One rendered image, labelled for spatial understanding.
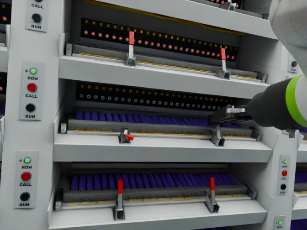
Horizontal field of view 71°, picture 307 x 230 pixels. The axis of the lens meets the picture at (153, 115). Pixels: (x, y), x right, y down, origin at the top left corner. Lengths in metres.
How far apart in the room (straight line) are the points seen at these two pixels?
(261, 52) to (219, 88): 0.26
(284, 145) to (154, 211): 0.44
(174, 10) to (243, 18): 0.20
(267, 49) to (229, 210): 0.51
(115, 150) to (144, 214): 0.19
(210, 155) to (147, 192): 0.20
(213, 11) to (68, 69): 0.40
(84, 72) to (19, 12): 0.17
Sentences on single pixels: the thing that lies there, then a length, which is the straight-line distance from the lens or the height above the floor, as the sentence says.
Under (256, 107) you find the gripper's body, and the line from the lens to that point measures 0.48.
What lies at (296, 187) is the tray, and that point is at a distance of 0.95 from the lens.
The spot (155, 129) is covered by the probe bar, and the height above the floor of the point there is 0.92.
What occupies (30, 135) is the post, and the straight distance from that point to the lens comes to 0.53.
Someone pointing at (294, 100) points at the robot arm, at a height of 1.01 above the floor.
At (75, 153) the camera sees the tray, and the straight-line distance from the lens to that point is 0.53.
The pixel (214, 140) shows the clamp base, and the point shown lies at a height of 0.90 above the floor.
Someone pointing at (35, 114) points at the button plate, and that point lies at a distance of 0.52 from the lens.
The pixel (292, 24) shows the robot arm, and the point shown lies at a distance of 0.27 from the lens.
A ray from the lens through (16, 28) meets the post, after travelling 0.55.
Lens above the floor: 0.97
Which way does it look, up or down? 1 degrees down
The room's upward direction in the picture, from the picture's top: 4 degrees clockwise
